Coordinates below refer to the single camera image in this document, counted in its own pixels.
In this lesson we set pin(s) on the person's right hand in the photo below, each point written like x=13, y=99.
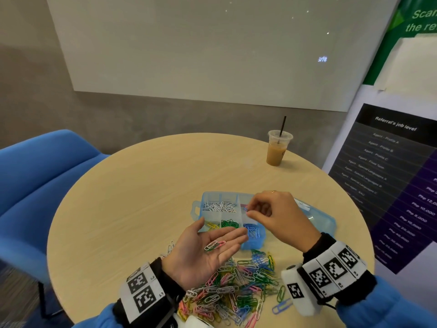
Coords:
x=283, y=218

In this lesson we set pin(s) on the person's left hand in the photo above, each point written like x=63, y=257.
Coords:
x=194, y=259

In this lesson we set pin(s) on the few assorted paper clips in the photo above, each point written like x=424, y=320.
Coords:
x=214, y=245

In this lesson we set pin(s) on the bunch of blue paper clips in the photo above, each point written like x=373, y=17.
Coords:
x=254, y=233

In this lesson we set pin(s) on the bunch of yellow paper clips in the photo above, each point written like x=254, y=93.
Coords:
x=211, y=225

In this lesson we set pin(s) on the blue compartment organizer box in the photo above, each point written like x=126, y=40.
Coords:
x=202, y=216

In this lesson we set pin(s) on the pile of coloured paper clips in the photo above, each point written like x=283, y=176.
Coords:
x=232, y=290

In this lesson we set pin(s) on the bunch of green paper clips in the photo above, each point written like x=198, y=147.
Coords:
x=230, y=223

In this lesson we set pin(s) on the person's left forearm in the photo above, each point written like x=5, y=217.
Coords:
x=95, y=320

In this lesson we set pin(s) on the blue transparent box lid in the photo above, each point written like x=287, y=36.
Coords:
x=321, y=218

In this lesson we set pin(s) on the left wrist marker band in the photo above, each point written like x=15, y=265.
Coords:
x=142, y=293

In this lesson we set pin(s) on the wrist marker band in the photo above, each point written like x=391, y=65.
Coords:
x=142, y=293
x=333, y=266

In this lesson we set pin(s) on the iced coffee plastic cup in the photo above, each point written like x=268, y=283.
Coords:
x=276, y=155

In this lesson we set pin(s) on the right wrist marker band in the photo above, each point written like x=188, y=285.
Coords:
x=333, y=266

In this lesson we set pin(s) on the black drinking straw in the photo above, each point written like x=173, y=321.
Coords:
x=282, y=125

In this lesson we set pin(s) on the round wooden table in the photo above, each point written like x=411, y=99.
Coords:
x=136, y=181

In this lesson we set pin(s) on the standing poster banner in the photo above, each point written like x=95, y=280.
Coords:
x=396, y=181

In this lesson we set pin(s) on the blue upholstered chair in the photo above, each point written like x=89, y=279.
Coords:
x=41, y=188

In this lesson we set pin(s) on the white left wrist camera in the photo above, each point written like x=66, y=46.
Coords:
x=191, y=321

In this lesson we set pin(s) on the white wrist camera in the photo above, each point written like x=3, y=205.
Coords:
x=191, y=321
x=297, y=290

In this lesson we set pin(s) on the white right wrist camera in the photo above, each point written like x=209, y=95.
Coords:
x=297, y=290

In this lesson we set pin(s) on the white wall board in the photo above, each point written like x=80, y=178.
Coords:
x=225, y=44

